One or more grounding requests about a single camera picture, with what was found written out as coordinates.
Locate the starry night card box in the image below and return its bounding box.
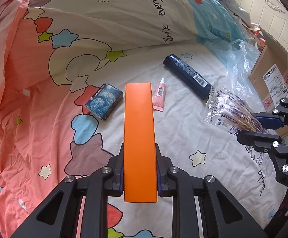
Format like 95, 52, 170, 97
84, 83, 123, 120

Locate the orange white plastic wrapper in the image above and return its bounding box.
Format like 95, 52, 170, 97
244, 24, 266, 50

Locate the clear packet of sticks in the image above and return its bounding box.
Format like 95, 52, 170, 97
201, 75, 268, 136

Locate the cartoon star print duvet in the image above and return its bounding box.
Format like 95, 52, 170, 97
0, 0, 285, 237

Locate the pink tube with white cap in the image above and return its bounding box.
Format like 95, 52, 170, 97
152, 77, 165, 112

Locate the brown cardboard shipping box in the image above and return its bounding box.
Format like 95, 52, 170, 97
249, 30, 288, 138

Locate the clear plastic bag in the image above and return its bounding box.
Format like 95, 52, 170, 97
226, 39, 261, 107

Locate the orange cardboard box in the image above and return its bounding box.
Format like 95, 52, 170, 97
123, 82, 157, 203

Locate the dark blue bottle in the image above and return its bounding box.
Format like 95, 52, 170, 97
163, 54, 212, 101

